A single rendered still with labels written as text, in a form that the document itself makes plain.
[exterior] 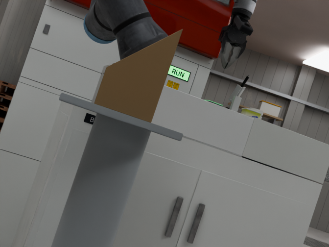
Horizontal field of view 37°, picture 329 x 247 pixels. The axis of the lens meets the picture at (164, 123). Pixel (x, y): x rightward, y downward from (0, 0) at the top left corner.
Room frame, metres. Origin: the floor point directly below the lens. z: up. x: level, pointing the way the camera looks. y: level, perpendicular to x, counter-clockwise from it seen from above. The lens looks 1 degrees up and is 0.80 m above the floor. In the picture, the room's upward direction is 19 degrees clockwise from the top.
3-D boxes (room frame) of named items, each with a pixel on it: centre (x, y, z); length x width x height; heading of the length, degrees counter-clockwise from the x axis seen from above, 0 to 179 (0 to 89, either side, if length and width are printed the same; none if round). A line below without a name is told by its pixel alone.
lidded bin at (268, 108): (9.48, -1.84, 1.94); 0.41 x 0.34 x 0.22; 90
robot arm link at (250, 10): (1.73, -0.13, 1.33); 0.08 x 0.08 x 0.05
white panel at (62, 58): (2.21, 0.27, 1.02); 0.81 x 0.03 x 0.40; 106
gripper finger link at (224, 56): (1.73, -0.12, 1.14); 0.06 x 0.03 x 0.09; 16
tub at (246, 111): (2.16, -0.35, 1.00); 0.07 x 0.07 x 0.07; 7
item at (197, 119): (1.68, -0.02, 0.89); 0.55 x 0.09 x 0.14; 106
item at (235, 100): (2.01, -0.25, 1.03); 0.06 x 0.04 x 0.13; 16
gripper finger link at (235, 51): (1.74, -0.15, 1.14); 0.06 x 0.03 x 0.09; 16
